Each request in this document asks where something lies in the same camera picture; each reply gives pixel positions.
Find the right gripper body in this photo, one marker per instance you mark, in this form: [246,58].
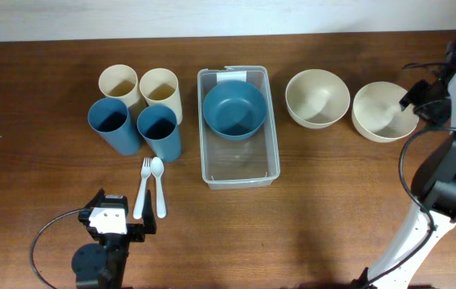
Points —
[437,109]

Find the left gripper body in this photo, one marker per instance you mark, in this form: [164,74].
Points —
[134,232]

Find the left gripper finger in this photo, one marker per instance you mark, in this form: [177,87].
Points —
[96,201]
[150,225]

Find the cream bowl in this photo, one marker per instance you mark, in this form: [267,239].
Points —
[317,98]
[377,114]

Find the blue cup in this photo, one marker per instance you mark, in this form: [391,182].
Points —
[111,119]
[159,127]

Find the blue bowl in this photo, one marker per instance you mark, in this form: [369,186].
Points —
[234,110]

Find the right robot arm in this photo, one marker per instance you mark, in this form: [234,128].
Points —
[433,188]

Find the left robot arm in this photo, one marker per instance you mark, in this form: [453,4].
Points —
[101,264]

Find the clear plastic container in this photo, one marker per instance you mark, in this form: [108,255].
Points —
[238,164]

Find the white plastic fork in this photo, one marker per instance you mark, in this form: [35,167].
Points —
[145,173]

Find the white plastic spoon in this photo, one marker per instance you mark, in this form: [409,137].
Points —
[157,170]

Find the cream cup back left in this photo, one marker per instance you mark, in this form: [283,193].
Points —
[121,82]

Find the cream cup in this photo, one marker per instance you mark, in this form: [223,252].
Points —
[161,86]
[121,82]

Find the cream cup back right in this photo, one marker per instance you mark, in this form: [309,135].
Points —
[161,86]

